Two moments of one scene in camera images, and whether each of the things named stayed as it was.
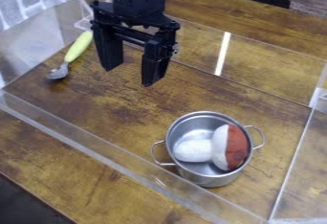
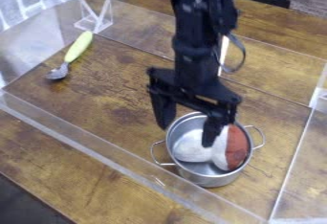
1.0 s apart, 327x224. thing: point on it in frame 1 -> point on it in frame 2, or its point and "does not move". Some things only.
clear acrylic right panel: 302,204 does not move
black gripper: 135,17 -> 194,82
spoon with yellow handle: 59,71 does not move
